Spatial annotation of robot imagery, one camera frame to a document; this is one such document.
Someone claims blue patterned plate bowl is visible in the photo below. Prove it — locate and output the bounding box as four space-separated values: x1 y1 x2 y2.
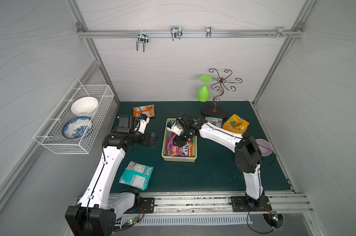
62 117 92 140

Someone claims white wire wall basket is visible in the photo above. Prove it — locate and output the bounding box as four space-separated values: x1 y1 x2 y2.
33 80 114 154

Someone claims white bowl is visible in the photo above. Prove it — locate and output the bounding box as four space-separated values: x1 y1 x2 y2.
71 96 99 118

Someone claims metal double hook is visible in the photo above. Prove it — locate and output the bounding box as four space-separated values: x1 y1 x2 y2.
136 33 149 52

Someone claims metal hook centre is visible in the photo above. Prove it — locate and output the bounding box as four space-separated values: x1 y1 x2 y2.
170 26 183 41

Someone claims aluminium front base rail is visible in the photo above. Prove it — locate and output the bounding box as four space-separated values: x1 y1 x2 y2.
70 191 314 219

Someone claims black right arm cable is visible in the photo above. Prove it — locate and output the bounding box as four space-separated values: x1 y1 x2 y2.
245 147 285 235

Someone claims green plastic wine glass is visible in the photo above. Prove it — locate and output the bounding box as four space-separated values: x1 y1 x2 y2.
198 75 212 102

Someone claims aluminium top rail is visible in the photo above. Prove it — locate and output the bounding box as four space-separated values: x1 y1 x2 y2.
78 29 304 39

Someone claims purple Fox's berries candy bag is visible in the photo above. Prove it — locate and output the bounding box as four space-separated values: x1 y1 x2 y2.
166 132 193 157

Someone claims pale green plastic basket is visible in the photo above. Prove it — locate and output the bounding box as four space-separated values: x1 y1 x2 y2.
161 129 198 162

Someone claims lilac bowl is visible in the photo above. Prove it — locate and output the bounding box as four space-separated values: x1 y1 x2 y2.
256 139 273 157

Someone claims teal Fox's mint candy bag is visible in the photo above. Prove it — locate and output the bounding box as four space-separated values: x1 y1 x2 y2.
205 116 223 128

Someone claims dark bronze cup tree stand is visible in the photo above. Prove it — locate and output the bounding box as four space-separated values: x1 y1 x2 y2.
201 68 243 119

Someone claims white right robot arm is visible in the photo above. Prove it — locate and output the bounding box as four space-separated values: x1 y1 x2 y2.
167 113 272 211

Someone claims yellow mango candy bag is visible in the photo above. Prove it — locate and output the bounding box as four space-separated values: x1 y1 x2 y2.
222 114 250 134

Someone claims orange Fox's candy bag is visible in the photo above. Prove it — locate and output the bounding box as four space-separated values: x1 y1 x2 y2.
133 104 155 118

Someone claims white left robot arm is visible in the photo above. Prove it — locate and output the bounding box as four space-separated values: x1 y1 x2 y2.
65 114 157 236

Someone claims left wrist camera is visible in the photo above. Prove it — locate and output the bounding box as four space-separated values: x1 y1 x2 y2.
136 114 150 134

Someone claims teal candy bag back side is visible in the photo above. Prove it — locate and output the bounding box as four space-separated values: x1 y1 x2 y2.
119 161 154 191

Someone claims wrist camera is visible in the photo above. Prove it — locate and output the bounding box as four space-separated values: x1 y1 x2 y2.
136 114 150 134
167 121 184 136

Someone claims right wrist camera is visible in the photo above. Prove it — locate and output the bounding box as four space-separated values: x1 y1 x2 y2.
167 121 184 136

